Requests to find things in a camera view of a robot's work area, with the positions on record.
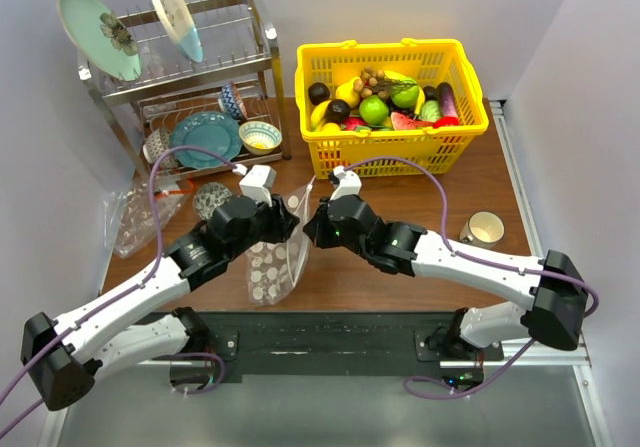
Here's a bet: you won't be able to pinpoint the grey patterned bowl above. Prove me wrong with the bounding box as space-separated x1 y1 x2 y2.
142 128 178 169

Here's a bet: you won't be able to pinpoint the yellow banana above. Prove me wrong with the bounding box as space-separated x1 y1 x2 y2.
385 70 425 116

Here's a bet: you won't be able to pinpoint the brown longan bunch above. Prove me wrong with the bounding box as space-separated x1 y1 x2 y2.
352 67 416 100

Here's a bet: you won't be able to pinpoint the cream ceramic mug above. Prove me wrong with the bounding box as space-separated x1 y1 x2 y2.
459 211 505 249

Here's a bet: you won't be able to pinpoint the watermelon slice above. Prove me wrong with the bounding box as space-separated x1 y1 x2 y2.
390 112 434 131

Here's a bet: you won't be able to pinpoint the cream and blue plate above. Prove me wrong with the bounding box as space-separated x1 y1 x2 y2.
151 0 204 63

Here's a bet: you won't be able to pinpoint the yellow teal patterned bowl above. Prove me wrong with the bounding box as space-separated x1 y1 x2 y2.
238 120 282 156

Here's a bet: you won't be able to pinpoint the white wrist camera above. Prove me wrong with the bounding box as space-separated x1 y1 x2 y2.
329 166 362 201
239 165 276 207

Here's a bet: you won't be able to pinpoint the yellow lemon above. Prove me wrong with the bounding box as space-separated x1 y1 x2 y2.
320 122 342 135

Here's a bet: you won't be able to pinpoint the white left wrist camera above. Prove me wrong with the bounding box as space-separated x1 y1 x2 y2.
239 165 276 207

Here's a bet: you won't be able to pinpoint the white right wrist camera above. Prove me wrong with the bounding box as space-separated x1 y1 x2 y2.
329 166 362 201

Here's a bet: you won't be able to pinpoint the clear polka dot zip bag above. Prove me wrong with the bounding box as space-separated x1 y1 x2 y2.
246 178 315 306

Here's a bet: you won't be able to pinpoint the blue zigzag bowl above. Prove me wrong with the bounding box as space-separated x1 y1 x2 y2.
218 82 247 123

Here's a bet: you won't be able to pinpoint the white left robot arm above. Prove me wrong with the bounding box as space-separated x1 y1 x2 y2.
21 195 300 411

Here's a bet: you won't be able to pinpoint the yellow plastic basket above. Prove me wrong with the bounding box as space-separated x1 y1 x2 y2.
295 38 489 178

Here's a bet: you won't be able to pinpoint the yellow pear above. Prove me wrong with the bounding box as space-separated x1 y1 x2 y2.
335 77 361 109

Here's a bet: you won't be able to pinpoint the purple eggplant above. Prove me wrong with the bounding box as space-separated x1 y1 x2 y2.
436 82 459 120

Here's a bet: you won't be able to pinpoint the spare clear plastic bags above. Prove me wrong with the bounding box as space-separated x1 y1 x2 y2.
103 177 194 259

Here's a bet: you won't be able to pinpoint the dark mangosteen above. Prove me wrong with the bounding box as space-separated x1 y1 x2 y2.
307 82 331 106
325 99 351 124

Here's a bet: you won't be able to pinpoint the teal scalloped plate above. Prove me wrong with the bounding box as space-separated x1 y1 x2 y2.
169 111 243 169

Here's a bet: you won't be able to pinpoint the green apple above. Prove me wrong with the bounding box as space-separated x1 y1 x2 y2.
359 96 389 125
390 79 422 109

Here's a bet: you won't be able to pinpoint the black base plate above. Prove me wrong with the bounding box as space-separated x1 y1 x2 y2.
175 308 503 387

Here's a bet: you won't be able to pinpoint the metal dish rack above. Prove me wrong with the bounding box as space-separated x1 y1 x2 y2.
77 0 291 177

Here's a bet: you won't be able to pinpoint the mint green flower plate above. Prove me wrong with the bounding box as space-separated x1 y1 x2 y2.
57 0 142 82

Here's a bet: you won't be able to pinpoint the green cabbage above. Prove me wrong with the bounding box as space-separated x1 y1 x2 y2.
419 99 442 123

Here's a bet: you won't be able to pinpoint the floral patterned ceramic bowl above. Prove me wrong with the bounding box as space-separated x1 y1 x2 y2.
193 182 233 220

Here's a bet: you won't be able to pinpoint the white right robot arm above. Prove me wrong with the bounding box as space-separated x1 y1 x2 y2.
303 195 587 360

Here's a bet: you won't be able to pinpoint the dark mangosteen front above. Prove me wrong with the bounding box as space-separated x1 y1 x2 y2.
325 99 351 124

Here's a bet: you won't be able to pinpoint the dark mangosteen back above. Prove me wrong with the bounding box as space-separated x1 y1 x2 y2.
307 82 331 106

